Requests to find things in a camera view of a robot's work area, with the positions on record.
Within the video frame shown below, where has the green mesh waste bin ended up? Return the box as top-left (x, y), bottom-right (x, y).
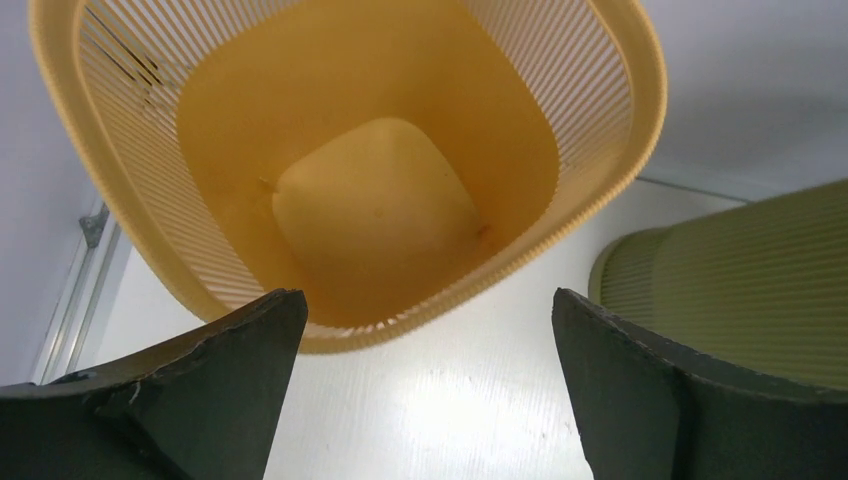
top-left (588, 180), bottom-right (847, 389)

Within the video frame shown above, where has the yellow mesh waste bin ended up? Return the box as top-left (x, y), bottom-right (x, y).
top-left (28, 1), bottom-right (667, 353)

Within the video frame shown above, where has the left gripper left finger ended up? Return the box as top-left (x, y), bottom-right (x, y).
top-left (1, 289), bottom-right (308, 479)

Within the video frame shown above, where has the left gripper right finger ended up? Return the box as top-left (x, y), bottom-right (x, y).
top-left (551, 288), bottom-right (847, 479)

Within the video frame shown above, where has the left aluminium corner post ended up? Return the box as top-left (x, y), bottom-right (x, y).
top-left (30, 200), bottom-right (128, 384)

